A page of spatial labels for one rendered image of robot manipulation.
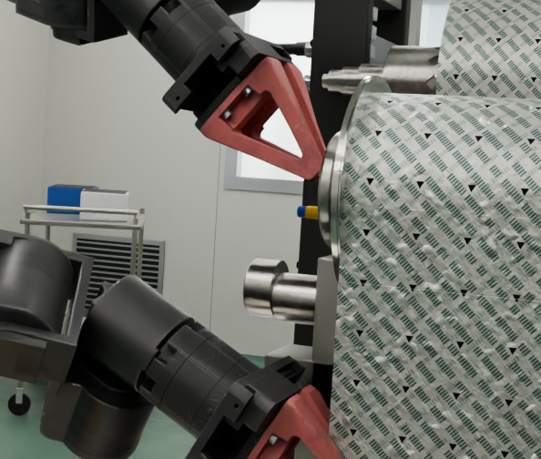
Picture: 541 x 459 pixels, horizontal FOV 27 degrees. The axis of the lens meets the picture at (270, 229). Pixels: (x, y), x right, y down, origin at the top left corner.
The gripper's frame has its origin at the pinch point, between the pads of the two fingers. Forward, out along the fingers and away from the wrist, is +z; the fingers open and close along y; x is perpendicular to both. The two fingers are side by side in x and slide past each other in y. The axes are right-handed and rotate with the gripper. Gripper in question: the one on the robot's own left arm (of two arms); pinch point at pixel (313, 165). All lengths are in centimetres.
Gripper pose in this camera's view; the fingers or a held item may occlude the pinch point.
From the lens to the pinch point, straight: 75.4
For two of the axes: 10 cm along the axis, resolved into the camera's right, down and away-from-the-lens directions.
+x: 6.6, -7.0, -2.8
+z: 6.6, 7.1, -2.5
